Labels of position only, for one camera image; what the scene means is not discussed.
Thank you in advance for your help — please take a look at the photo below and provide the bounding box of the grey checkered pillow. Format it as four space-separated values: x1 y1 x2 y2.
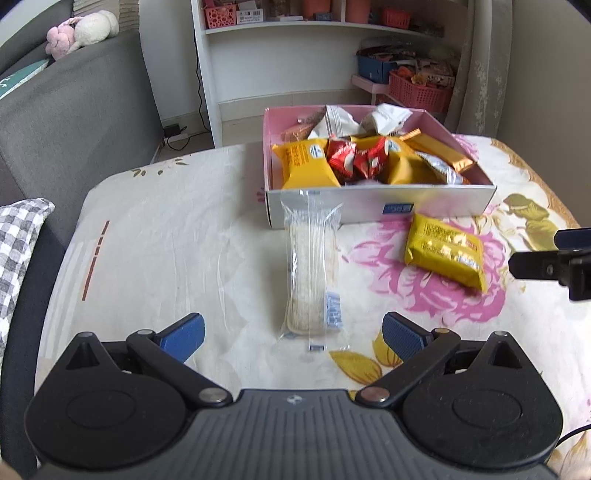
0 198 56 337

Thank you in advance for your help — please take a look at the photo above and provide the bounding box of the floral blanket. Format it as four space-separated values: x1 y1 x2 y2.
34 134 591 472

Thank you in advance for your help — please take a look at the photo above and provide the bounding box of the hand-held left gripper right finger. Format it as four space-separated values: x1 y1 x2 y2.
355 311 529 409

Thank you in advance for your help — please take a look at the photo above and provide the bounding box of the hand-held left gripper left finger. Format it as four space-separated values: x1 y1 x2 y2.
60 313 233 409

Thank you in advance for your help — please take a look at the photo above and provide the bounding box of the black power cable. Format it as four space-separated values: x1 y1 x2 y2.
159 44 213 153

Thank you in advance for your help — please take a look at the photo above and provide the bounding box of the white packet with orange wafers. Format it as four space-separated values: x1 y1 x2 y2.
283 107 328 142

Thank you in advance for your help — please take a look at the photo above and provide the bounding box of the plain yellow snack packet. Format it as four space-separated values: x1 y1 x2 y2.
385 137 437 186

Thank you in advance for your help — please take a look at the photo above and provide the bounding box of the small red basket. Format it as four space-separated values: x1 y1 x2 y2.
381 6 413 28

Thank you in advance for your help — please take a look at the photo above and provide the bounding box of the red plastic basket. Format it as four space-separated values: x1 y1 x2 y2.
388 70 454 114

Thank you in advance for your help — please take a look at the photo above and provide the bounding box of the small silver printed packet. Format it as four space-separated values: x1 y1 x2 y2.
417 151 471 186

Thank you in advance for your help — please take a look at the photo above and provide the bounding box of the clear rice cracker packet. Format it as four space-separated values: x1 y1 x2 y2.
278 188 348 352

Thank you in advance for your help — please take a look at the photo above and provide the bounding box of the blue storage box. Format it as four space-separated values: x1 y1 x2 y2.
355 48 400 85

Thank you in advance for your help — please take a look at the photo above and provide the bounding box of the red snack packet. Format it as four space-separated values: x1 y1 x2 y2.
327 137 358 184
352 136 389 182

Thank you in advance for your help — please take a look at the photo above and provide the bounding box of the white labelled box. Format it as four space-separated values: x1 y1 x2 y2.
236 4 265 25

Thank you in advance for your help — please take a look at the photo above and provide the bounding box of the pink perforated basket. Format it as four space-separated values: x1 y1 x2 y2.
204 2 237 29

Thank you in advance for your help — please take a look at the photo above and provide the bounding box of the grey sofa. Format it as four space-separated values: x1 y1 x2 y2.
0 28 164 241

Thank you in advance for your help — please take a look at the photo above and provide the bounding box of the teal cushion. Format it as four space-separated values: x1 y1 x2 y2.
0 58 51 100

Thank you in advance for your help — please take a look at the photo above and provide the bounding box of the glossy yellow snack packet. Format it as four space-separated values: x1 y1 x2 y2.
404 212 489 292

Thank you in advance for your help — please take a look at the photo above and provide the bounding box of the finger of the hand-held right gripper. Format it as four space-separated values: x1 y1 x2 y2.
508 249 591 302
554 227 591 252

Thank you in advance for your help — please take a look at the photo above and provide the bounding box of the orange pot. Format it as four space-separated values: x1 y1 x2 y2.
302 0 333 20
345 0 371 25

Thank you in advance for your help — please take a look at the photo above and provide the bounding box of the pink cardboard box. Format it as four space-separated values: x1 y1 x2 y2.
262 105 498 230

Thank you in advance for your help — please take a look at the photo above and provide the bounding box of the beige patterned curtain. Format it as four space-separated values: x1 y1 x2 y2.
445 0 515 139

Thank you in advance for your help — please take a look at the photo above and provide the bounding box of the white printed triangular packet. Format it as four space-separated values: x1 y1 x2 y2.
324 104 362 138
359 103 413 137

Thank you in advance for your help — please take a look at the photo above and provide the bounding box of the pink plush toy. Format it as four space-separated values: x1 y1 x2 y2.
45 16 84 61

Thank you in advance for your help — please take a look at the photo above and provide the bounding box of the pile of assorted snack packets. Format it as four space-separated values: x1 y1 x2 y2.
365 44 455 88

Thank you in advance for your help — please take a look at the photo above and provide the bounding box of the white shelf unit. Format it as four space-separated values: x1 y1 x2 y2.
190 0 476 148

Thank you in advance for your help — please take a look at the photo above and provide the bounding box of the orange snack packet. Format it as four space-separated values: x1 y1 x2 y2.
398 129 478 175

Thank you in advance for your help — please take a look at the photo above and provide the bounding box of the large yellow snack packet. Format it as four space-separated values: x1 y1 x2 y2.
271 137 343 191

